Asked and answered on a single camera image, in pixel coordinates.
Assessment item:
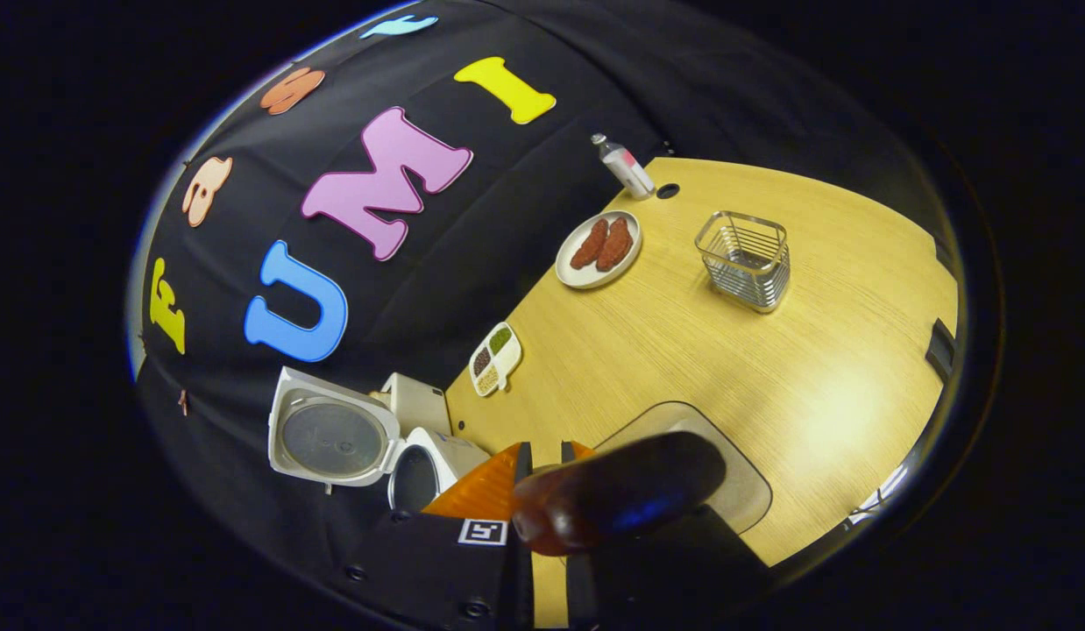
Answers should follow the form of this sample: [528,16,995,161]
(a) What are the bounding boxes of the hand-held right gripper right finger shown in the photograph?
[560,441,771,631]

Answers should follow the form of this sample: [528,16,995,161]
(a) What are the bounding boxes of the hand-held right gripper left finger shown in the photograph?
[341,441,536,631]

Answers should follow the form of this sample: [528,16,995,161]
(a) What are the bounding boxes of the brown wooden spoon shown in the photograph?
[512,431,727,557]

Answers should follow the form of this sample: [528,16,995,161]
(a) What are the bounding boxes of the white tray of rice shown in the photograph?
[595,401,773,535]

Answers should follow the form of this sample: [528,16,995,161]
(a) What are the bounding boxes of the white rice cooker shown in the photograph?
[268,366,491,514]

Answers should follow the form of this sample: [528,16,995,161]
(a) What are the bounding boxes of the metal wire chopstick holder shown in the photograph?
[694,210,791,314]

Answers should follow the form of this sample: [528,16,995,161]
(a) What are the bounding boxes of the white toaster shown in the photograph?
[372,372,453,437]

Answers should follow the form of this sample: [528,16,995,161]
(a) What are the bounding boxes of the white divided dish of grains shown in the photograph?
[469,322,523,397]

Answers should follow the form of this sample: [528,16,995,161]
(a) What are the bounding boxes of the round white plate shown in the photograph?
[556,210,642,290]

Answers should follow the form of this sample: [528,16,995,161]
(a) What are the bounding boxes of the red meat patty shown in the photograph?
[570,218,610,270]
[596,216,634,272]

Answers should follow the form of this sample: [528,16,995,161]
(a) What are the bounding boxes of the black block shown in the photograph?
[925,318,957,382]

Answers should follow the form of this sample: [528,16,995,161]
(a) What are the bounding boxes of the clear bottle with pink label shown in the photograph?
[592,133,656,200]

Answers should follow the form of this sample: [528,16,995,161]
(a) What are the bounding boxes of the white cable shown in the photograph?
[847,464,908,527]

